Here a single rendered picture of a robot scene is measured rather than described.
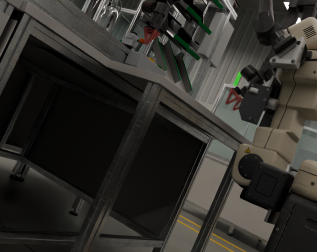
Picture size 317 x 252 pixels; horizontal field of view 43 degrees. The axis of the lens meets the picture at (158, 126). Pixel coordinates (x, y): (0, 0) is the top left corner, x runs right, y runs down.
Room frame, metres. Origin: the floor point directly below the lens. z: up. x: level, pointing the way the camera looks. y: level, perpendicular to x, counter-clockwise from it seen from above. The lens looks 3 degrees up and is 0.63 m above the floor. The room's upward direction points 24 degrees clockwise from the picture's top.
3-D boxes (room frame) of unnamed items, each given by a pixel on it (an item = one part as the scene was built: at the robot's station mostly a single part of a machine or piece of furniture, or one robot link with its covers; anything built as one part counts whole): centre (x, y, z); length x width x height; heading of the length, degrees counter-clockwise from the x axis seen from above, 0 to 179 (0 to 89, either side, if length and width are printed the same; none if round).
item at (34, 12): (2.10, 0.66, 0.85); 1.50 x 1.41 x 0.03; 147
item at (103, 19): (2.80, 0.63, 1.32); 0.14 x 0.14 x 0.38
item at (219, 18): (3.62, -0.16, 1.43); 0.30 x 0.09 x 1.13; 147
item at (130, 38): (1.87, 0.29, 1.06); 0.08 x 0.04 x 0.07; 57
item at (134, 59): (1.68, 0.15, 0.93); 0.21 x 0.07 x 0.06; 147
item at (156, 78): (1.84, 0.06, 0.84); 0.90 x 0.70 x 0.03; 143
